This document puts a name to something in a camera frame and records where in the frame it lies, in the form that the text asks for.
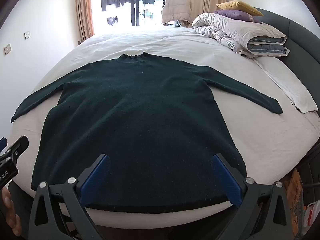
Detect folded grey duvet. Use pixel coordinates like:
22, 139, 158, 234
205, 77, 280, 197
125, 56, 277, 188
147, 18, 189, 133
192, 12, 290, 59

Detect person's left hand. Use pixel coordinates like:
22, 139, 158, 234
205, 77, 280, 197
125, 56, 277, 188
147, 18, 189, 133
0, 187, 22, 237

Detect black window frame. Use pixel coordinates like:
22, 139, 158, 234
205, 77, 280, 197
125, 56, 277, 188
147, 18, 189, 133
130, 0, 188, 27

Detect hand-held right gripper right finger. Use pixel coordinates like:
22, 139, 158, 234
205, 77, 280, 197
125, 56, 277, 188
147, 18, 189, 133
211, 153, 294, 240

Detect bed with white sheet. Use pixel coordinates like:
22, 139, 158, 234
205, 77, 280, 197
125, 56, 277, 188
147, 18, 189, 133
7, 25, 320, 230

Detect beige puffer jacket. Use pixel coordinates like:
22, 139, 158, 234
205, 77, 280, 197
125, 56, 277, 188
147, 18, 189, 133
161, 0, 193, 28

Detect white plastic bag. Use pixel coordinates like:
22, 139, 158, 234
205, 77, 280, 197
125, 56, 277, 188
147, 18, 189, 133
303, 202, 320, 232

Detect dark hanging trousers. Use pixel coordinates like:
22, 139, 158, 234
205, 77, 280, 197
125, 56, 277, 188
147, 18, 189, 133
101, 0, 131, 12

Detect purple pillow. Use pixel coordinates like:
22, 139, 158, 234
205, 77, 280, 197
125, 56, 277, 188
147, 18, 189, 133
214, 9, 262, 24

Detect orange bag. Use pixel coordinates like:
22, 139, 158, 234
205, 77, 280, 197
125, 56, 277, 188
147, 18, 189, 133
286, 168, 304, 233

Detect white flat pillow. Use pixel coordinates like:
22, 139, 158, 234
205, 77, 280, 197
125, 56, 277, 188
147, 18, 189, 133
254, 55, 318, 113

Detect dark grey padded headboard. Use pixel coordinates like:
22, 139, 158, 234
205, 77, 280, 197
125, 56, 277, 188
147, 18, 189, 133
252, 6, 320, 161

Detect dark green sweater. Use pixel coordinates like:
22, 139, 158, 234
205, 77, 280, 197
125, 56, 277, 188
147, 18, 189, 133
10, 51, 283, 213

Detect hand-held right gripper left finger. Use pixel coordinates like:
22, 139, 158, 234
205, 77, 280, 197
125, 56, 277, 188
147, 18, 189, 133
29, 154, 118, 240

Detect yellow pillow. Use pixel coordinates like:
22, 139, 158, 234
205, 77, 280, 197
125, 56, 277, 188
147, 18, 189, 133
216, 0, 264, 17

